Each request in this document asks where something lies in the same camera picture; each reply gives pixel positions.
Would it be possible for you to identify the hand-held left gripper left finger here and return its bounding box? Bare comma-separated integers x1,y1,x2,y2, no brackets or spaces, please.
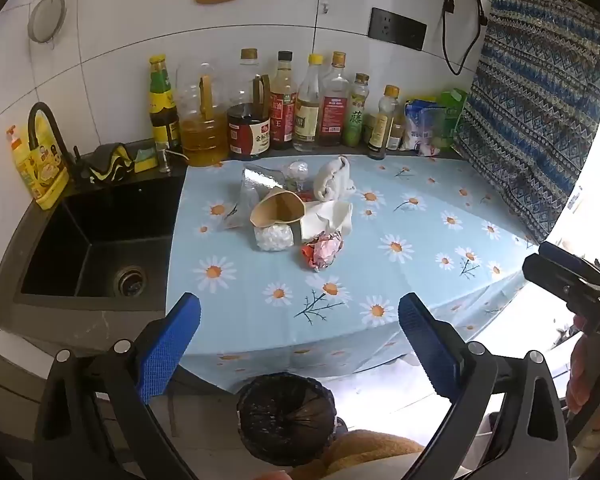
34,291,202,480

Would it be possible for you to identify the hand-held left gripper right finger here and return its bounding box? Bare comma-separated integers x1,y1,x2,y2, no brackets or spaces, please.
398,292,571,480

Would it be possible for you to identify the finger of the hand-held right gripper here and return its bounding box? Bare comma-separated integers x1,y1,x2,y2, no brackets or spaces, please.
538,241,599,273
522,254,588,306

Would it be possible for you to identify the pink red wrapper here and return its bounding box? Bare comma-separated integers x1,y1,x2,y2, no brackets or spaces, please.
301,231,345,272

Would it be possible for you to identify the bin with black bag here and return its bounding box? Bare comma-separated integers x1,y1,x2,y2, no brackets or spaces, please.
236,373,338,463

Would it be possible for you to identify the clear bag of white tissue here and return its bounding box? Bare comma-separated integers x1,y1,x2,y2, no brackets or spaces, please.
252,222,296,252

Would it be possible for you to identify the white tissue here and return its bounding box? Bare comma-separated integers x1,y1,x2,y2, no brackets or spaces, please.
300,200,353,246

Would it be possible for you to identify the brown paper cup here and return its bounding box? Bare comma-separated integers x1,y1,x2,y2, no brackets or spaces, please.
250,190,307,228

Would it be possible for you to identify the white cloth rag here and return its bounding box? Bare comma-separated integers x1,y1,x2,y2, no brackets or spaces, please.
314,156,357,202

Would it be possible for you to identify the person's right hand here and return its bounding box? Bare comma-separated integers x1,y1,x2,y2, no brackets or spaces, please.
565,332,600,431

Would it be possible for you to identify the blue daisy tablecloth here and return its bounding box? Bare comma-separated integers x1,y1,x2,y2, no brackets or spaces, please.
166,152,541,396

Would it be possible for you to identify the black kitchen sink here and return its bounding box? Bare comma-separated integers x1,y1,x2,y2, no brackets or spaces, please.
0,172,187,356

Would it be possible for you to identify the blue patterned cloth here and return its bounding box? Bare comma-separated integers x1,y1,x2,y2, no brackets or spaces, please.
455,0,600,246

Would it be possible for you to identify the green packet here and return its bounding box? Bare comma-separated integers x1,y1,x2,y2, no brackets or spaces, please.
437,88,468,148

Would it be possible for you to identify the green yellow sponge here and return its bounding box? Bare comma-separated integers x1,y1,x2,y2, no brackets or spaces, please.
134,146,160,171

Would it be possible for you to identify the silver foil cup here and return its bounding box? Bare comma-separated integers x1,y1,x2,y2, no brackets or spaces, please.
242,162,291,193

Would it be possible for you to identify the black yellow cloth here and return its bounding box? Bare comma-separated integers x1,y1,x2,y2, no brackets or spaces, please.
80,142,136,183

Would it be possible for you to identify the white blue packet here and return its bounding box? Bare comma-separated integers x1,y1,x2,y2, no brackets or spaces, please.
402,99,448,157

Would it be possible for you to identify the large cooking oil jug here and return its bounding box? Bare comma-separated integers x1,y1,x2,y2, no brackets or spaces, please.
176,62,230,167

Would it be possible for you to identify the crumpled clear plastic ball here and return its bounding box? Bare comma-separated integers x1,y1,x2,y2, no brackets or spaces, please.
286,160,311,193

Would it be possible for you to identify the small yellow cap oil bottle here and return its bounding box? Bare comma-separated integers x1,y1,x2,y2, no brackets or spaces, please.
367,85,401,160

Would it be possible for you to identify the yellow dish soap pouch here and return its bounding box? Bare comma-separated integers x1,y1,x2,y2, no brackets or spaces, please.
7,112,71,211

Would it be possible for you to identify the dark bottle green yellow label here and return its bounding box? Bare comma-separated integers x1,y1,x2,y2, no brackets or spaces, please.
148,55,182,153

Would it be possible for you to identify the black faucet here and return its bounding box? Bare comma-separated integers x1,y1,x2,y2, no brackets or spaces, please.
27,102,81,181

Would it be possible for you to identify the gold cap red label bottle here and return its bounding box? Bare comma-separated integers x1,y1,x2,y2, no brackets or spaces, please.
319,51,352,147

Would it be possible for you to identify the yellow cap clear bottle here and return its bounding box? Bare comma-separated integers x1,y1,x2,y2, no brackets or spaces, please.
293,54,326,153

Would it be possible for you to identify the black cap red label bottle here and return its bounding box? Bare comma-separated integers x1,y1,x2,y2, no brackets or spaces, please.
269,51,298,151

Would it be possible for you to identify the hanging metal strainer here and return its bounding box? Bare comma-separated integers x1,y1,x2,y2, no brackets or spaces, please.
27,0,68,46

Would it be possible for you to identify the soy sauce jug brown handle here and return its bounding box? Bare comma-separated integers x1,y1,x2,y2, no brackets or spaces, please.
226,49,272,162

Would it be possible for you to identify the black cable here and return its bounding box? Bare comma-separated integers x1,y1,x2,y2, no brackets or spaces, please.
442,0,488,77

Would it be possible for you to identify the black wall outlet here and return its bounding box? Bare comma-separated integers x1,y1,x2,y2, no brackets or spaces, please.
368,7,427,52

